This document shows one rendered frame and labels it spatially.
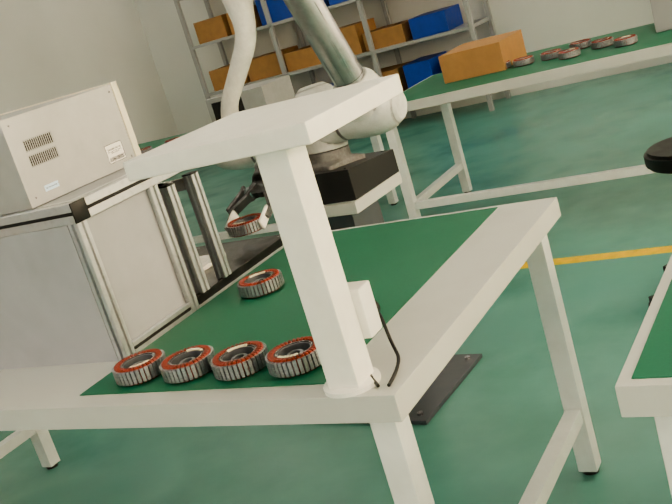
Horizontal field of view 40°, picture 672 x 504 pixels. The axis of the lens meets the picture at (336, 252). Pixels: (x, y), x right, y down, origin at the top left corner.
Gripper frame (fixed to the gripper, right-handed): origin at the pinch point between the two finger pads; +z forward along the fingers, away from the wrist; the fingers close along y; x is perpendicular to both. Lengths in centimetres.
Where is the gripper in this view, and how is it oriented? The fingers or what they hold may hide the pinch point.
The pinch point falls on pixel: (246, 224)
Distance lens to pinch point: 266.4
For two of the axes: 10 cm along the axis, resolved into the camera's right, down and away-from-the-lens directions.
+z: -2.5, 7.7, -5.9
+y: -8.5, 1.1, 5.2
